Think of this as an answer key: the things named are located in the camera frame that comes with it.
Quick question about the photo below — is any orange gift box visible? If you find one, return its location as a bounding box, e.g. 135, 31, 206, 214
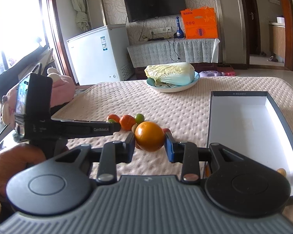
181, 7, 219, 39

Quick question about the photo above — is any person left hand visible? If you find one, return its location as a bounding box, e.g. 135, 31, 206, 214
0, 143, 46, 201

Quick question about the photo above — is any green tomato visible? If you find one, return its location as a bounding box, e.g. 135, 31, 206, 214
134, 113, 145, 124
107, 119, 117, 123

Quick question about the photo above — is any small yellow longan fruit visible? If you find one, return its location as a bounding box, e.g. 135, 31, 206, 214
277, 168, 287, 177

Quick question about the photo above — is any large orange tomato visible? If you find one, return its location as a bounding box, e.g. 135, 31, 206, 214
135, 121, 165, 152

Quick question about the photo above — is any blue rimmed white plate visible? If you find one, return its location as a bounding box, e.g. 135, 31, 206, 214
146, 72, 200, 93

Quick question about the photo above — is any blue glass bottle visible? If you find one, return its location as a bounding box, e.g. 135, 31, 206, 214
174, 16, 184, 39

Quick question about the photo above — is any napa cabbage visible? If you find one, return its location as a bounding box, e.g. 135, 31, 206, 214
144, 62, 195, 86

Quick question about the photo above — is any black wall television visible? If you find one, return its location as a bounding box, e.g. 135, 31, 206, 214
124, 0, 187, 23

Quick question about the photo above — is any white chest freezer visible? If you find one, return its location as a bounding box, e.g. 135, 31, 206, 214
67, 24, 134, 86

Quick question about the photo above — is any knotted green curtain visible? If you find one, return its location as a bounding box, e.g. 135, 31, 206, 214
71, 0, 90, 32

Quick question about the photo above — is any brown kiwi fruit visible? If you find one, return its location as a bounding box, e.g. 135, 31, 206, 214
131, 124, 138, 133

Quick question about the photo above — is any right mandarin orange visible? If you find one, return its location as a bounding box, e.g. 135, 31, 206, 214
120, 115, 136, 131

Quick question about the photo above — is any purple plastic toy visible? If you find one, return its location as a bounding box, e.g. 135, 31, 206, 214
199, 70, 225, 78

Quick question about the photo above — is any grey cloth covered cabinet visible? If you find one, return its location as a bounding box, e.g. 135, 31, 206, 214
127, 39, 220, 68

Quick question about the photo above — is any far red apple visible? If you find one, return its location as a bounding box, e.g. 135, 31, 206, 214
162, 128, 171, 133

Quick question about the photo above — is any mandarin orange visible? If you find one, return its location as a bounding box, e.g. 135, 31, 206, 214
106, 114, 120, 123
120, 115, 136, 131

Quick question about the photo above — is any left mandarin orange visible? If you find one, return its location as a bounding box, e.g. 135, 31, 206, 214
106, 114, 120, 123

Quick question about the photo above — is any pink quilted table cover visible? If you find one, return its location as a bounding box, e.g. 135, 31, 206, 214
51, 75, 293, 220

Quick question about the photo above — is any phone on gripper mount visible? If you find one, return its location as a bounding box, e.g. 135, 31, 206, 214
15, 74, 30, 115

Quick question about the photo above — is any grey shallow cardboard box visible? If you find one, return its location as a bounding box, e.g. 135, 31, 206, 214
207, 91, 293, 205

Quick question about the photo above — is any wooden kitchen cabinet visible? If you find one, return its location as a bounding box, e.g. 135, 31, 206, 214
269, 24, 286, 59

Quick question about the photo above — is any pink plush toy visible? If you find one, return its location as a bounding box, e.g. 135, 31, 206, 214
1, 68, 76, 127

